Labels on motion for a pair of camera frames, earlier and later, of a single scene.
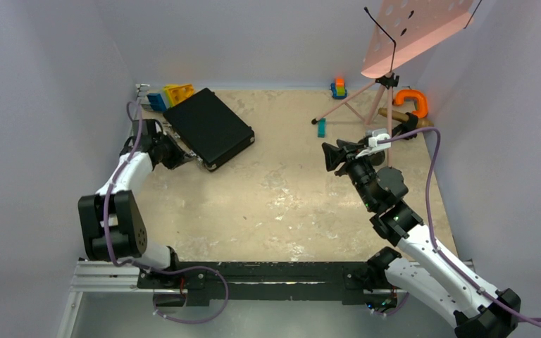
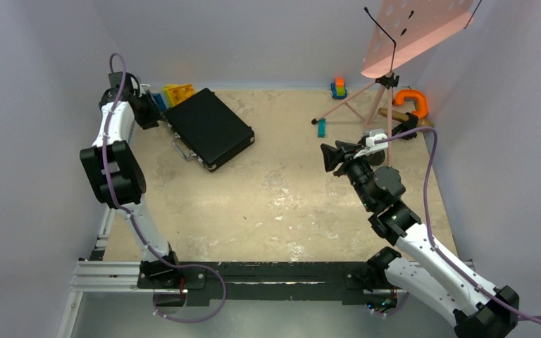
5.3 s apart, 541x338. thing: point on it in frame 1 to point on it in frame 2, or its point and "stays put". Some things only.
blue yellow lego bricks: (170, 95) stays put
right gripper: (345, 151) stays put
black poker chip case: (210, 127) stays put
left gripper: (178, 157) to (154, 115)
